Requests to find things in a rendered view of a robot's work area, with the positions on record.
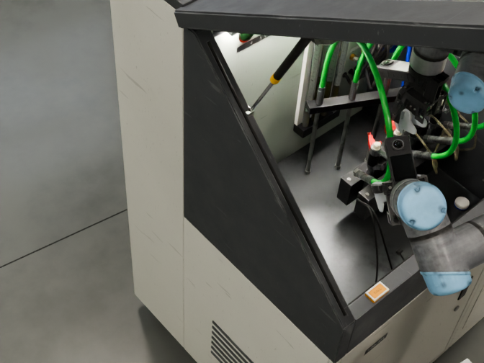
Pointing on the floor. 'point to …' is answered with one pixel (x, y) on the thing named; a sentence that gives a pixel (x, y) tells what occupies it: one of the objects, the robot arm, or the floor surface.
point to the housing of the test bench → (153, 150)
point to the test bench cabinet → (240, 313)
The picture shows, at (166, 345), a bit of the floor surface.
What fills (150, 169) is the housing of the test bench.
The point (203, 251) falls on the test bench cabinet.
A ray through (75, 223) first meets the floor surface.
